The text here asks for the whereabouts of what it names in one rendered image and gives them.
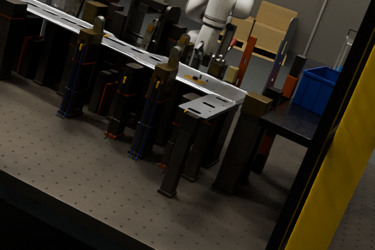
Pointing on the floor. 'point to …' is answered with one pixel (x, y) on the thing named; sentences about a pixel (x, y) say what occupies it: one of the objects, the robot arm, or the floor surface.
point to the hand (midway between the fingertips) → (200, 65)
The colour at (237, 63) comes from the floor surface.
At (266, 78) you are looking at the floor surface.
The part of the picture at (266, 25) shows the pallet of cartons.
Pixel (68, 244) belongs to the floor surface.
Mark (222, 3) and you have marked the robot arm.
